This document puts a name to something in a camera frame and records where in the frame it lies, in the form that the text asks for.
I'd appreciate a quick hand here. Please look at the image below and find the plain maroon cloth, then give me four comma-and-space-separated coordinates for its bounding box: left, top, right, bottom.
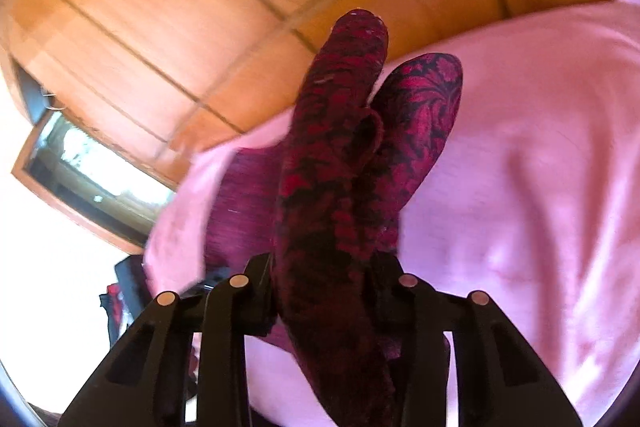
202, 149, 286, 288

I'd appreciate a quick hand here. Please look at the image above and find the wooden framed window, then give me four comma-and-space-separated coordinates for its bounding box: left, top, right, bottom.
12, 109, 176, 255

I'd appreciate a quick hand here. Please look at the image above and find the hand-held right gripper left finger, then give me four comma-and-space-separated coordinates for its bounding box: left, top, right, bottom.
59, 253, 277, 427

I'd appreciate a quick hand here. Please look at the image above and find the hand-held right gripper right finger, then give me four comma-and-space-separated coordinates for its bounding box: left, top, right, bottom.
371, 254, 584, 427

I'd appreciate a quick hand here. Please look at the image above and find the red black patterned cloth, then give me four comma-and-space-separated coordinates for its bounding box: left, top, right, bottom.
270, 9, 463, 427

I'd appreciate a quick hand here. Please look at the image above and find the dark cloth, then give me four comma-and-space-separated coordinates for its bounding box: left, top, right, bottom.
99, 254, 153, 353

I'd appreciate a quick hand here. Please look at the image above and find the pink bed sheet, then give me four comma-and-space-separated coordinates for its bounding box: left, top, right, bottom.
142, 0, 640, 427

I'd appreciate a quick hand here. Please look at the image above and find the glossy wooden wardrobe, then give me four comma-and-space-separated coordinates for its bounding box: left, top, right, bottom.
0, 0, 636, 188

